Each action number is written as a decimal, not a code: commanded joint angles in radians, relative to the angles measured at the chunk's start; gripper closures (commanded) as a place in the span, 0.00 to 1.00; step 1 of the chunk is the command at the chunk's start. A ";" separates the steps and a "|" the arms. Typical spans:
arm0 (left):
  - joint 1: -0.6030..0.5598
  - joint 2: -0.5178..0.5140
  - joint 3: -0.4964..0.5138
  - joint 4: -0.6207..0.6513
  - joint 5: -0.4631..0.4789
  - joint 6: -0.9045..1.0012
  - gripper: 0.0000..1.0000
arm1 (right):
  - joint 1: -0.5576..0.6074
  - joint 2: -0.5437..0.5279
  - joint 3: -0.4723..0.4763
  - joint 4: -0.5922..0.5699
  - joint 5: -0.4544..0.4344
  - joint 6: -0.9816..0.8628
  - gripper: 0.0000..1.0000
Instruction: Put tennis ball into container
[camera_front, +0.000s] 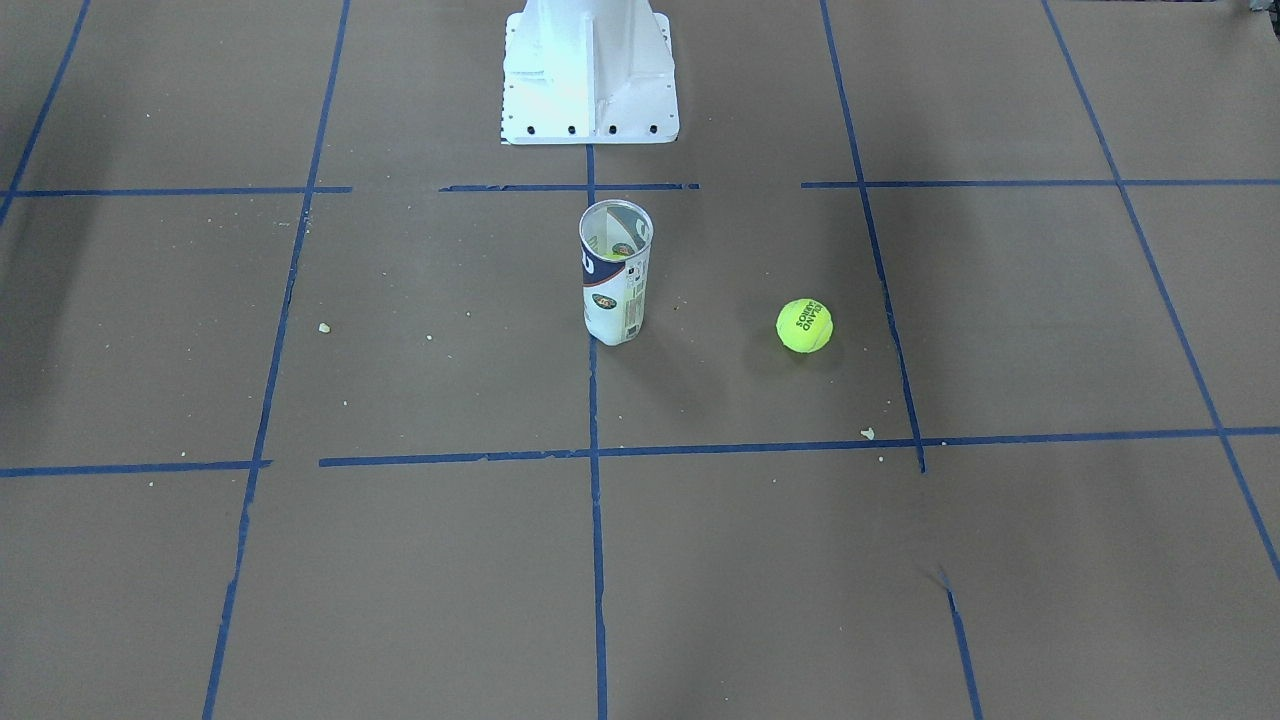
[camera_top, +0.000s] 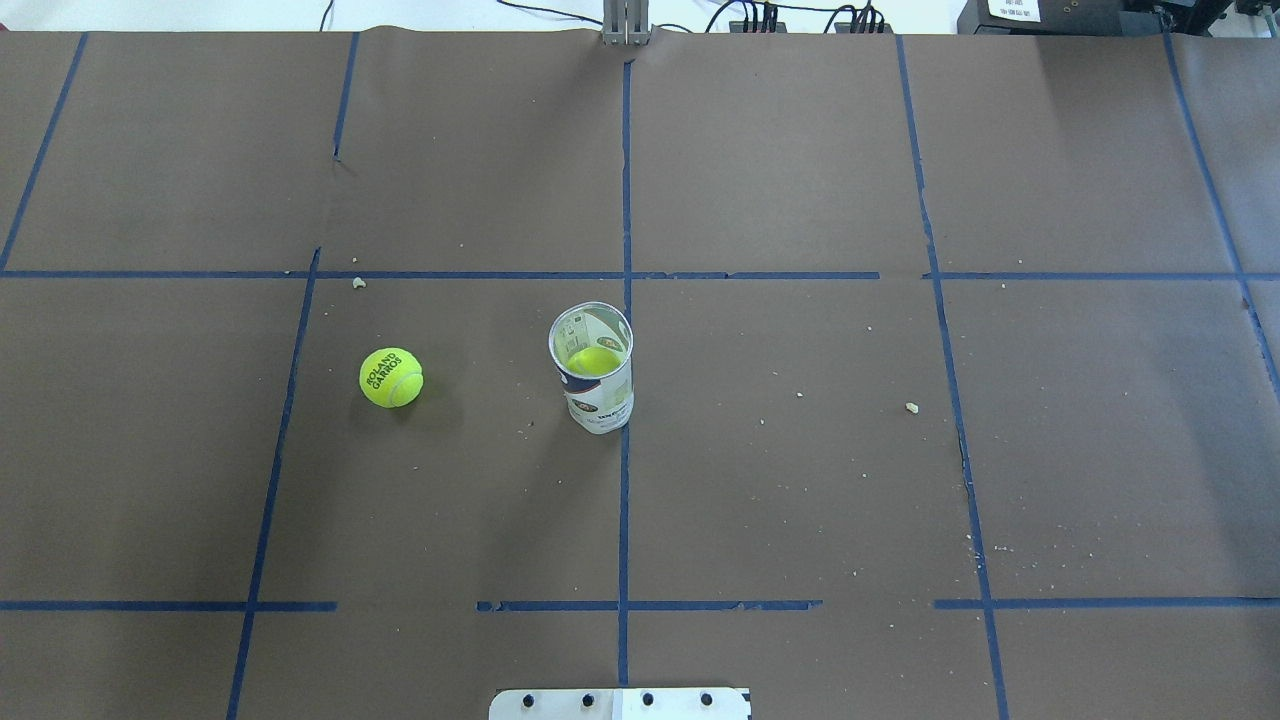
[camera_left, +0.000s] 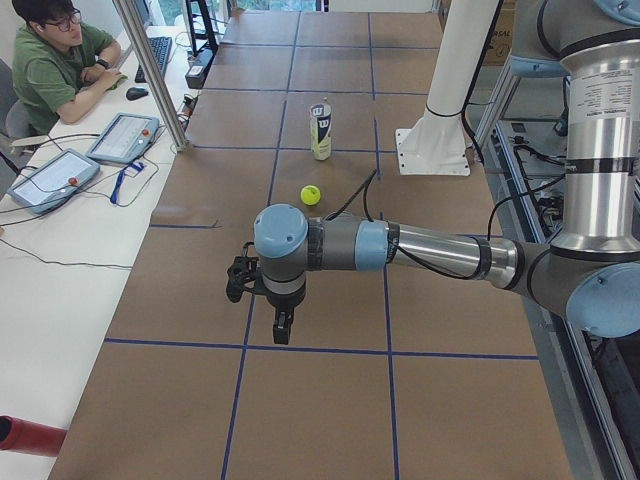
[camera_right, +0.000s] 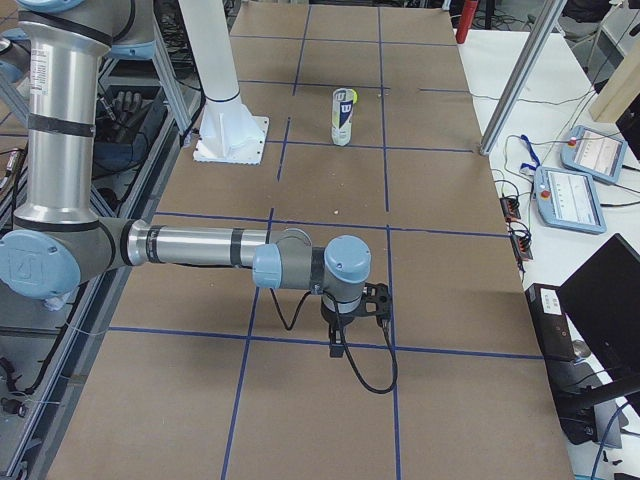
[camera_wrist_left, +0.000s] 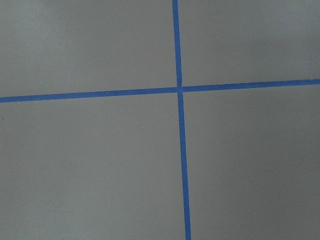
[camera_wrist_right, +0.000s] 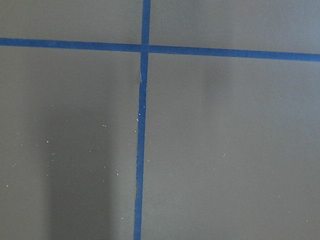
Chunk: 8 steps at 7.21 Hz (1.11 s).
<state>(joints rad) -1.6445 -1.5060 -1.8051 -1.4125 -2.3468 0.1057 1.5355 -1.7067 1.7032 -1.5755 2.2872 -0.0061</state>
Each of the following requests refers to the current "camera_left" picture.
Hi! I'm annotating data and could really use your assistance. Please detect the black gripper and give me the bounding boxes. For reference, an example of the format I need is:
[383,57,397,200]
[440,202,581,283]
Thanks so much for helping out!
[266,289,305,345]

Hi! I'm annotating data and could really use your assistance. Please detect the yellow tennis ball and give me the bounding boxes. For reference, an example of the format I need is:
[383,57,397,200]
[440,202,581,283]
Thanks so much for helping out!
[300,185,321,206]

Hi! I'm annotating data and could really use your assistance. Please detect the clear tennis ball can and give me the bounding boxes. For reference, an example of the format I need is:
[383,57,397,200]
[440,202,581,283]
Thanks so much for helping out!
[309,99,332,161]

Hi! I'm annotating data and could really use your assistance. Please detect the far blue teach pendant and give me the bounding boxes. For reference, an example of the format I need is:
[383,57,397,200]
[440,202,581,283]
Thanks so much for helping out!
[86,113,160,165]

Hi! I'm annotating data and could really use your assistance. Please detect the blue teach pendant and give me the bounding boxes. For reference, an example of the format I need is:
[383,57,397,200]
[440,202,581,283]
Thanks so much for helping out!
[86,113,160,165]
[8,149,100,214]

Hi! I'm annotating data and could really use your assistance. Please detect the near blue teach pendant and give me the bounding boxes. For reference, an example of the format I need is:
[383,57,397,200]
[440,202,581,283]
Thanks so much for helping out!
[8,149,100,214]

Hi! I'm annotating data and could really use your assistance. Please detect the black computer mouse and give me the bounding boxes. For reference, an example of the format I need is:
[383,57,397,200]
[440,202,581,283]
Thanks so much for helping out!
[125,87,149,101]

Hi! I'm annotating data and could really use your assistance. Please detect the red cylinder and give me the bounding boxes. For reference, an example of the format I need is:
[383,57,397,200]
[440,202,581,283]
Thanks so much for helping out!
[1,415,67,457]

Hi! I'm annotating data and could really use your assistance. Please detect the black keyboard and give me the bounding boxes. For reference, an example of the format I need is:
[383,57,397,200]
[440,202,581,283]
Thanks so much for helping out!
[134,36,173,83]

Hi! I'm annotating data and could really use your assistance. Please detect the person in green shirt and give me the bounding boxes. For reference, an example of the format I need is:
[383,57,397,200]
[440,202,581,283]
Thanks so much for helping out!
[12,1,124,135]

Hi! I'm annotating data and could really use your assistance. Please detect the cardboard box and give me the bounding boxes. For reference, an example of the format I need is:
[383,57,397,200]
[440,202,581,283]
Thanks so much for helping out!
[483,0,516,66]

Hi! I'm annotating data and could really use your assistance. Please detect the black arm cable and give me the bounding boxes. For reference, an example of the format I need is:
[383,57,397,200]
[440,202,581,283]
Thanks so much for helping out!
[324,168,516,280]

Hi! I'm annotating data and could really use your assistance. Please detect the blue lanyard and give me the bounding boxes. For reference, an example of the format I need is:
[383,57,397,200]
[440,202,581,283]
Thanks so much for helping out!
[109,160,146,206]

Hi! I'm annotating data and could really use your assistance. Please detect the white pillar mount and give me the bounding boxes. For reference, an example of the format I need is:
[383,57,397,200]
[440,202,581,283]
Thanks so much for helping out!
[396,0,500,176]

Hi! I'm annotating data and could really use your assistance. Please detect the aluminium frame post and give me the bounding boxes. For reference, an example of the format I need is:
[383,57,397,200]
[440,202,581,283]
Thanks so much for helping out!
[113,0,188,152]

